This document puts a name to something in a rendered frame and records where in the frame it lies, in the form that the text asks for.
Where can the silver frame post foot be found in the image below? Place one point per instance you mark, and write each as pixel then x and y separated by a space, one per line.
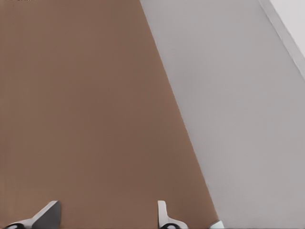
pixel 217 225

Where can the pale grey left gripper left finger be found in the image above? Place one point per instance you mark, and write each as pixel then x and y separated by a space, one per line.
pixel 46 215

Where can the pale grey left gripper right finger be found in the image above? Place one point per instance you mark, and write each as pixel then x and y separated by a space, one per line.
pixel 163 214

